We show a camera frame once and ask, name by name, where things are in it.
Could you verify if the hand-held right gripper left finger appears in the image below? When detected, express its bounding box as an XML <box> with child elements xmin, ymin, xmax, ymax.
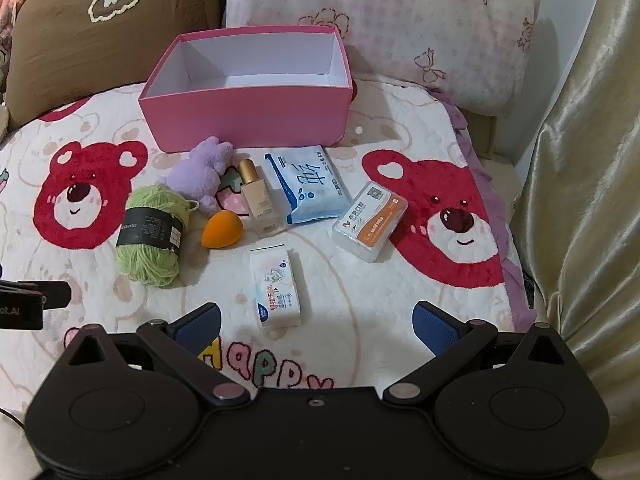
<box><xmin>64</xmin><ymin>302</ymin><xmax>251</xmax><ymax>406</ymax></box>

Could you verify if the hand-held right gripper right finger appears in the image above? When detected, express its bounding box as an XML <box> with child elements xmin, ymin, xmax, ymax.
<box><xmin>382</xmin><ymin>301</ymin><xmax>576</xmax><ymax>403</ymax></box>

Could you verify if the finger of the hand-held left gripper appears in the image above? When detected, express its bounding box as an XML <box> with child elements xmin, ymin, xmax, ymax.
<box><xmin>35</xmin><ymin>281</ymin><xmax>72</xmax><ymax>310</ymax></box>

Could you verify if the green yarn ball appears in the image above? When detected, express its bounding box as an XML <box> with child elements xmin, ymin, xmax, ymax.
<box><xmin>115</xmin><ymin>183</ymin><xmax>201</xmax><ymax>287</ymax></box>

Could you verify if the white tissue pack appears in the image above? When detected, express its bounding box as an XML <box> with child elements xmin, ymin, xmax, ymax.
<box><xmin>249</xmin><ymin>246</ymin><xmax>304</xmax><ymax>331</ymax></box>

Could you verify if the orange makeup sponge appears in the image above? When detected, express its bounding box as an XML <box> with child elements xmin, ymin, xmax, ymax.
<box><xmin>201</xmin><ymin>210</ymin><xmax>244</xmax><ymax>249</ymax></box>

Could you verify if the orange and white plastic box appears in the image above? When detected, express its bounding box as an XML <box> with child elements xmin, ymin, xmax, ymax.
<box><xmin>331</xmin><ymin>180</ymin><xmax>408</xmax><ymax>264</ymax></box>

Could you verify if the pink cardboard box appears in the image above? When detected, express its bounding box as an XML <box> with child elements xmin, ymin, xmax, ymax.
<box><xmin>138</xmin><ymin>26</ymin><xmax>354</xmax><ymax>153</ymax></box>

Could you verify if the red bear printed blanket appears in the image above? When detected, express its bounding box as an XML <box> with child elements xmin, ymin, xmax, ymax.
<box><xmin>0</xmin><ymin>77</ymin><xmax>538</xmax><ymax>413</ymax></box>

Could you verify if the pink strawberry-shaped pad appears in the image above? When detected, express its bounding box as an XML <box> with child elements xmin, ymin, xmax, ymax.
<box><xmin>216</xmin><ymin>165</ymin><xmax>249</xmax><ymax>217</ymax></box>

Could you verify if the beige foundation bottle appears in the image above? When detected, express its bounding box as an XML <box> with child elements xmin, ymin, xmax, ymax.
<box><xmin>236</xmin><ymin>158</ymin><xmax>286</xmax><ymax>237</ymax></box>

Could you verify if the purple plush toy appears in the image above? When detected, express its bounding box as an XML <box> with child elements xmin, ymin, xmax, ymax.
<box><xmin>160</xmin><ymin>135</ymin><xmax>236</xmax><ymax>218</ymax></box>

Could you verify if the blue wet wipes pack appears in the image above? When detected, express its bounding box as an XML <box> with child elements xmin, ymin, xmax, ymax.
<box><xmin>263</xmin><ymin>145</ymin><xmax>351</xmax><ymax>226</ymax></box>

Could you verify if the gold satin curtain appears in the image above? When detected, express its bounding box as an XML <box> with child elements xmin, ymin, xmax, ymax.
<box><xmin>510</xmin><ymin>0</ymin><xmax>640</xmax><ymax>480</ymax></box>

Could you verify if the beige headboard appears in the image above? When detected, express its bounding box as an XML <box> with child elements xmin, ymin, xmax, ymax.
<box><xmin>457</xmin><ymin>107</ymin><xmax>522</xmax><ymax>167</ymax></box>

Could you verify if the brown pillow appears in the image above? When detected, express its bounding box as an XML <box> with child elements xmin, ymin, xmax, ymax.
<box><xmin>5</xmin><ymin>0</ymin><xmax>223</xmax><ymax>128</ymax></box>

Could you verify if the grey rabbit plush toy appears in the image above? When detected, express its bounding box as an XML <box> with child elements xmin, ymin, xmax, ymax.
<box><xmin>0</xmin><ymin>0</ymin><xmax>18</xmax><ymax>133</ymax></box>

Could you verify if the pink and white floral pillow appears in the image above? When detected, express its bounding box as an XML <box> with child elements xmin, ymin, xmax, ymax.
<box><xmin>220</xmin><ymin>0</ymin><xmax>544</xmax><ymax>117</ymax></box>

